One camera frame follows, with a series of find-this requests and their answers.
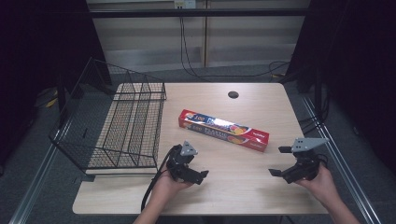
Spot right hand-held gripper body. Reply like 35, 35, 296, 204
281, 137, 330, 185

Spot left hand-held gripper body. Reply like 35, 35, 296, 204
166, 140, 204, 185

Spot person's left hand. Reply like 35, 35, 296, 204
151, 169, 194, 203

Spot person's right hand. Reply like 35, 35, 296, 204
295, 164, 339, 203

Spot red plastic wrap box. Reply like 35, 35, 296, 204
177, 108, 271, 153

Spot dark curtain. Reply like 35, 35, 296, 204
284, 0, 396, 175
0, 0, 112, 176

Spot yellow object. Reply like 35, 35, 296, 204
45, 89, 59, 109

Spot black horizontal bar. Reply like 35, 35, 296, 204
89, 8, 310, 19

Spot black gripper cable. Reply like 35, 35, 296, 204
140, 146, 176, 213

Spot aluminium frame rail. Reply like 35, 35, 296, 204
302, 95, 383, 224
8, 122, 73, 224

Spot black cable bundle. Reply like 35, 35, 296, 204
298, 90, 332, 135

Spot black wire basket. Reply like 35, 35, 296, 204
49, 57, 168, 175

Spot black hanging cable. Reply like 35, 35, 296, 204
179, 16, 291, 79

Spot white wall outlet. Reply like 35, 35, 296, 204
174, 0, 197, 9

